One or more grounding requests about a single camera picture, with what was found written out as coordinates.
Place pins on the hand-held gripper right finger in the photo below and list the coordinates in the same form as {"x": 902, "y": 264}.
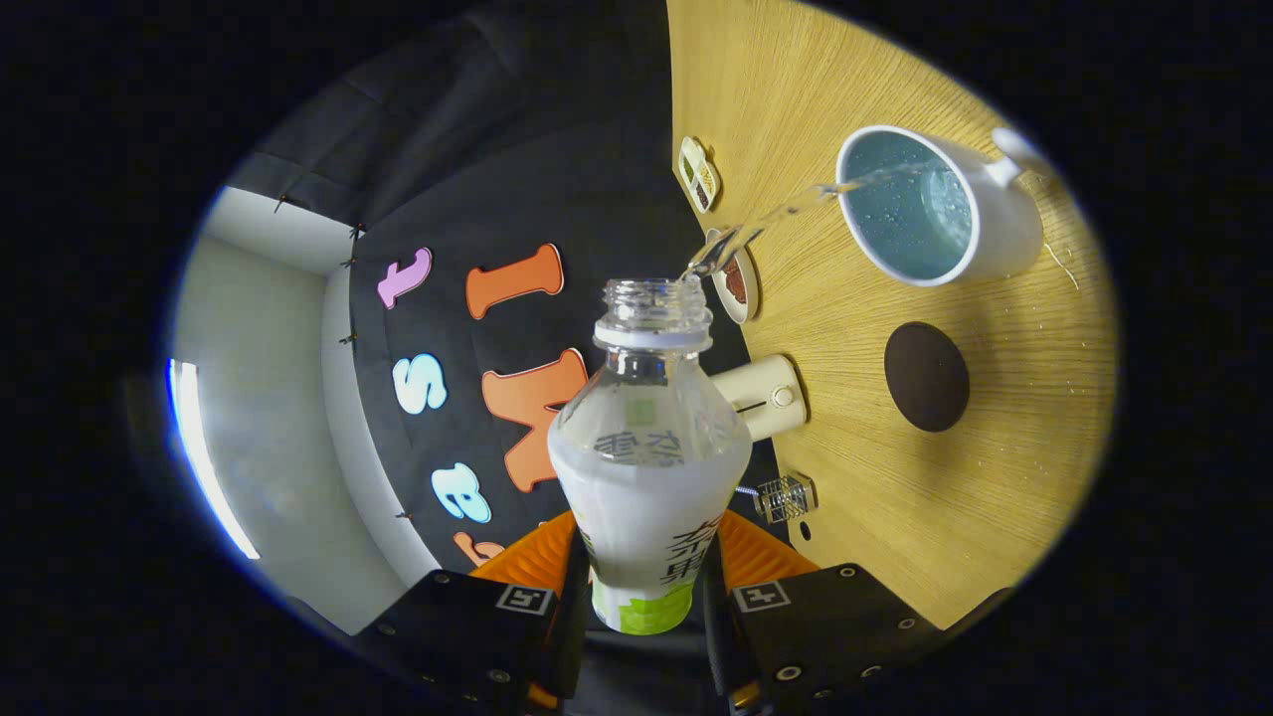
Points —
{"x": 718, "y": 646}

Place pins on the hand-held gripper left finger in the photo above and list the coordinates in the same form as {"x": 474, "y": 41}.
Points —
{"x": 567, "y": 646}

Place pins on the clear plastic juice bottle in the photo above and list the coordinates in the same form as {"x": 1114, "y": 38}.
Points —
{"x": 646, "y": 497}

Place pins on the dark round coaster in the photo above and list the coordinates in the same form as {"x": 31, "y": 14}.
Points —
{"x": 927, "y": 376}

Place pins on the clear juice stream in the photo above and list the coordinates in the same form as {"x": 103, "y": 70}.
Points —
{"x": 726, "y": 244}

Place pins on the white cup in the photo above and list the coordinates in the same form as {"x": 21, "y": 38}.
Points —
{"x": 1004, "y": 229}

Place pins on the cream toaster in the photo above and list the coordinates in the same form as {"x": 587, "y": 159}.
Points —
{"x": 761, "y": 398}

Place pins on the round plate with red food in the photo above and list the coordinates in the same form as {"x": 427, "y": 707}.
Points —
{"x": 741, "y": 293}

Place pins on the divided white grain dish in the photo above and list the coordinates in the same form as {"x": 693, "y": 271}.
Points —
{"x": 699, "y": 174}

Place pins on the black backdrop cloth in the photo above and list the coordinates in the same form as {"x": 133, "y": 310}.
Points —
{"x": 547, "y": 149}

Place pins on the wooden table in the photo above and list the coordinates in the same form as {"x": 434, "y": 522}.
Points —
{"x": 796, "y": 80}

